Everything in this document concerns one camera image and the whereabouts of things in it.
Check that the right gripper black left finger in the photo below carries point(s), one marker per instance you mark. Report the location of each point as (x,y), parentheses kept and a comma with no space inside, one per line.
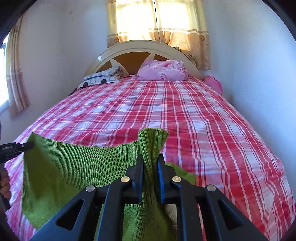
(96,213)

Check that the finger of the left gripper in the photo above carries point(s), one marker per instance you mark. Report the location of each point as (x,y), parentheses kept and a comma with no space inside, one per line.
(24,147)

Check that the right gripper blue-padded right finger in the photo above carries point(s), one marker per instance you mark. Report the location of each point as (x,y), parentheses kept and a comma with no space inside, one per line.
(203,213)

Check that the green striped knit sweater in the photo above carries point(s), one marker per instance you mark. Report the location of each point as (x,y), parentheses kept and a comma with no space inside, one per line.
(55,172)

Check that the person's left hand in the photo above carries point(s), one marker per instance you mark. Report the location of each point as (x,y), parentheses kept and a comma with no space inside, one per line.
(5,184)

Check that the beige side window curtain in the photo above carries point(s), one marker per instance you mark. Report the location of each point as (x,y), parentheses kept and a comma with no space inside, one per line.
(18,97)

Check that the red plaid bed sheet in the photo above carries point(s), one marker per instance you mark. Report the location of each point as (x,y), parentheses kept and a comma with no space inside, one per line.
(218,145)

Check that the pink pillow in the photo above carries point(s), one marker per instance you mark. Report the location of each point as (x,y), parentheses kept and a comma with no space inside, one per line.
(168,70)

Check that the cream wooden headboard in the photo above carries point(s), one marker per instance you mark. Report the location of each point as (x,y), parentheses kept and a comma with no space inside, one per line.
(130,56)

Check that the yellow curtain behind bed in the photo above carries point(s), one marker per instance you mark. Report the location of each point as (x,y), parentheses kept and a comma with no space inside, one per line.
(180,24)

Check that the pink cloth by wall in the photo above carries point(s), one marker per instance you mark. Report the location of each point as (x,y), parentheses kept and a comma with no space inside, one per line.
(212,82)

